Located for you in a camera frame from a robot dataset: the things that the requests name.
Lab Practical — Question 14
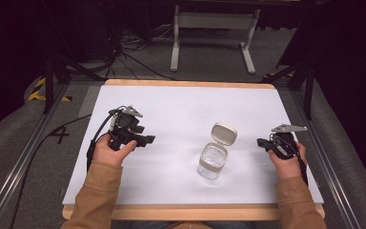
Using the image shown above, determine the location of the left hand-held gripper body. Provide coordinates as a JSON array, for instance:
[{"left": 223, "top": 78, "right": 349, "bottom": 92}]
[{"left": 108, "top": 105, "right": 148, "bottom": 152}]

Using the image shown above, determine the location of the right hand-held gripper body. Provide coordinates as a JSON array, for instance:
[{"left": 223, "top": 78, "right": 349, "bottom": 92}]
[{"left": 264, "top": 123, "right": 309, "bottom": 160}]

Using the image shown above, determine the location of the clear jar with hinged lid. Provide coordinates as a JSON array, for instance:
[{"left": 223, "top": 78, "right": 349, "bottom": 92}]
[{"left": 196, "top": 122, "right": 238, "bottom": 180}]

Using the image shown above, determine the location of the person's right hand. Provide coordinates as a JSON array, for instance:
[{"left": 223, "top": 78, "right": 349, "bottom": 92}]
[{"left": 267, "top": 141, "right": 308, "bottom": 181}]

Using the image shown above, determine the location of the person's left hand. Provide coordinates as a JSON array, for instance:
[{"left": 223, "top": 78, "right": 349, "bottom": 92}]
[{"left": 91, "top": 134, "right": 138, "bottom": 167}]

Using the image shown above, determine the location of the white paper sheet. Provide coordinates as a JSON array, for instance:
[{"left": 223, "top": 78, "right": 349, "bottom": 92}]
[{"left": 61, "top": 85, "right": 325, "bottom": 206}]

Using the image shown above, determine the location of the black tripod stand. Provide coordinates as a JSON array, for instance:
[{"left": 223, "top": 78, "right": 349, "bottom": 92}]
[
  {"left": 41, "top": 0, "right": 106, "bottom": 115},
  {"left": 260, "top": 56, "right": 315, "bottom": 121}
]

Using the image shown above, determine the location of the yellow and black floor tape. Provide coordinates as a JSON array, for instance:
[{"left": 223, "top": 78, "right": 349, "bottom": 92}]
[{"left": 28, "top": 77, "right": 73, "bottom": 103}]

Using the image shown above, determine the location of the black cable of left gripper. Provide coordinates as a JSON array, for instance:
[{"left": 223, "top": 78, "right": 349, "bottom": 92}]
[{"left": 9, "top": 107, "right": 127, "bottom": 229}]

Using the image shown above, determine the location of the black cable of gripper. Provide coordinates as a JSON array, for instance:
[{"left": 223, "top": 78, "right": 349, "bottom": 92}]
[
  {"left": 290, "top": 139, "right": 309, "bottom": 187},
  {"left": 9, "top": 107, "right": 127, "bottom": 229}
]

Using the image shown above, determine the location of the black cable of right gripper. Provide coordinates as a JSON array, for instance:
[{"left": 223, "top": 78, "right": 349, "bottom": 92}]
[{"left": 290, "top": 139, "right": 309, "bottom": 187}]

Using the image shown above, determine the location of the aluminium floor rail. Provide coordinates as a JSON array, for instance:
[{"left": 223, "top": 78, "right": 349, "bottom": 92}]
[
  {"left": 0, "top": 83, "right": 70, "bottom": 229},
  {"left": 291, "top": 90, "right": 363, "bottom": 229}
]

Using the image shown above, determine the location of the bundle of black floor cables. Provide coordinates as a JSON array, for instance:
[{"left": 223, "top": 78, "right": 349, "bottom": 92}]
[{"left": 75, "top": 25, "right": 179, "bottom": 81}]

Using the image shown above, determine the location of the white metal table frame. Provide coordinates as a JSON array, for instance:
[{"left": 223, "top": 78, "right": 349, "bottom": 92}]
[{"left": 170, "top": 5, "right": 261, "bottom": 75}]

